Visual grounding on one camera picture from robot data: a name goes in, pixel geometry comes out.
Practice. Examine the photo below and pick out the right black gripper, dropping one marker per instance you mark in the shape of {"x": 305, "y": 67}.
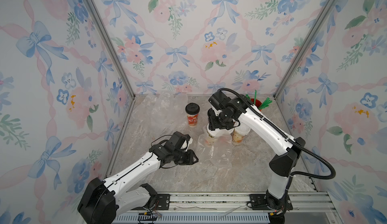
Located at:
{"x": 213, "y": 124}

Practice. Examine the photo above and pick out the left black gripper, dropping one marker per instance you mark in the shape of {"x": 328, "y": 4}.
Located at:
{"x": 190, "y": 159}

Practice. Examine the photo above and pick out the clear plastic carrier bag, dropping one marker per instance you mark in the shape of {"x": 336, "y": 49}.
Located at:
{"x": 215, "y": 150}

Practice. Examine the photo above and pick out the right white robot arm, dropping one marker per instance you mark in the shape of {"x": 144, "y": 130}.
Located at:
{"x": 230, "y": 107}

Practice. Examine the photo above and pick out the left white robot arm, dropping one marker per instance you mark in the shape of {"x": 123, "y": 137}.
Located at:
{"x": 104, "y": 200}

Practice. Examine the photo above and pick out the spare clear plastic bags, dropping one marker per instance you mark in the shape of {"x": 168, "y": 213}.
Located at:
{"x": 165, "y": 105}

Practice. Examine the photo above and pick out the white lid cup back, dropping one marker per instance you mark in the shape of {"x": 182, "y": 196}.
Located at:
{"x": 239, "y": 133}

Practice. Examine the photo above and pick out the red cup black lid left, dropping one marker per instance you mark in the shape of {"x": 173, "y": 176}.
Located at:
{"x": 192, "y": 111}

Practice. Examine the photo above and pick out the red straw holder cup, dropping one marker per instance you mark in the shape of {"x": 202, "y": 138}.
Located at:
{"x": 256, "y": 103}

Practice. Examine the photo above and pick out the green wrapped straws bundle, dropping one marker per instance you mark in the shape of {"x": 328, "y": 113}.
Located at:
{"x": 266, "y": 101}

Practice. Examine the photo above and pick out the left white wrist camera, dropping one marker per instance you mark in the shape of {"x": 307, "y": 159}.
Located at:
{"x": 187, "y": 142}

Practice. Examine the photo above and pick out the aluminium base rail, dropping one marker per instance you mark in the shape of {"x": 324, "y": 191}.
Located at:
{"x": 233, "y": 208}

